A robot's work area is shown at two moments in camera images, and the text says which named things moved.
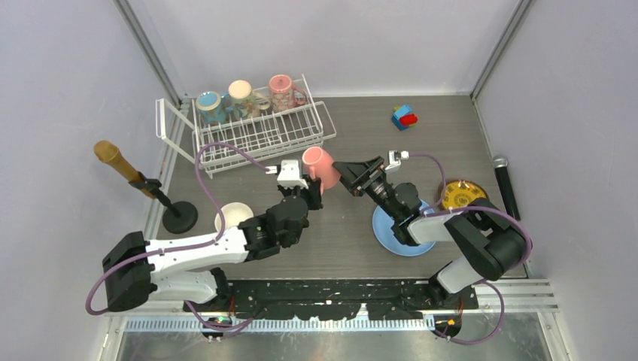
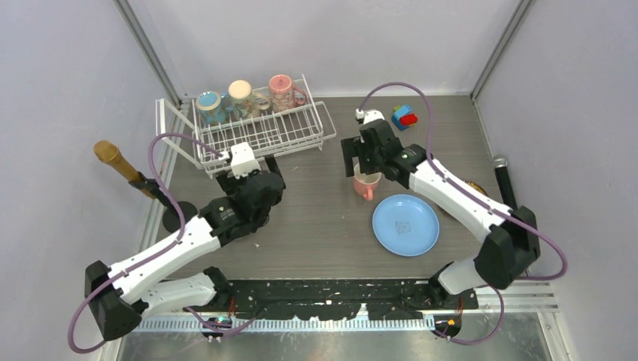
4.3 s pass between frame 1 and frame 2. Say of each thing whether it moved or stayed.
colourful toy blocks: stayed
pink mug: moved
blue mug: stayed
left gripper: moved
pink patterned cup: stayed
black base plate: stayed
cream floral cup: stayed
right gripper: moved
